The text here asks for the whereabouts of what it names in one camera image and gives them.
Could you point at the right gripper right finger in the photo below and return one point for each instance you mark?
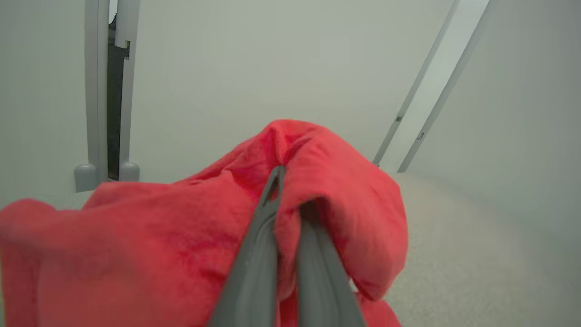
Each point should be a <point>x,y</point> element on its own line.
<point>317,272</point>

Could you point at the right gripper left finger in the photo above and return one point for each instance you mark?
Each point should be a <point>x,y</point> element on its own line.
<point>256,254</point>

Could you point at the red white sports jersey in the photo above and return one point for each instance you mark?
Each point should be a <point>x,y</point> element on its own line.
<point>136,250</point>

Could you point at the grey partition post with foot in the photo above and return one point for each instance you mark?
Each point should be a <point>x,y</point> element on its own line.
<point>96,91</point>
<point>127,113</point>

